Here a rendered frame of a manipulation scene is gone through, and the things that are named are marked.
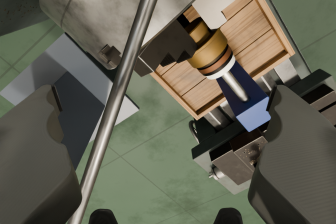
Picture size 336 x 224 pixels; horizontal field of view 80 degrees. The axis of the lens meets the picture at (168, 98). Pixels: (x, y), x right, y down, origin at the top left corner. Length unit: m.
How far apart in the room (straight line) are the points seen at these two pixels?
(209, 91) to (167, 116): 1.15
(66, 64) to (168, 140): 1.36
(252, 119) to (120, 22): 0.35
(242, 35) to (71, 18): 0.47
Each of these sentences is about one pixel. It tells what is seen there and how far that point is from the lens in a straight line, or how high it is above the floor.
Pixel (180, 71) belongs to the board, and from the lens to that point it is 0.64.
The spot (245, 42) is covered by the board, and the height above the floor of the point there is 0.89.
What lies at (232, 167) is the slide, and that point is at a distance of 0.81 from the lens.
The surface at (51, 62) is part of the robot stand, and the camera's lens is 0.87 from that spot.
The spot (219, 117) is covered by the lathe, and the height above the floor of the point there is 0.86.
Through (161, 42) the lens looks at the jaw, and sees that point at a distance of 0.32.
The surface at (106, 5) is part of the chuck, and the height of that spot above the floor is 1.23.
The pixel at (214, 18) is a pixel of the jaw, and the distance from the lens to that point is 0.38.
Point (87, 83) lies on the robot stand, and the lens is 0.86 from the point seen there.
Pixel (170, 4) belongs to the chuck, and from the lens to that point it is 0.23.
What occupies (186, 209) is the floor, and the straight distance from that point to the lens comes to 2.90.
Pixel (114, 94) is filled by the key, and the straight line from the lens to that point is 0.17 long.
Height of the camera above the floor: 1.47
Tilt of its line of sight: 60 degrees down
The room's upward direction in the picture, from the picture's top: 178 degrees clockwise
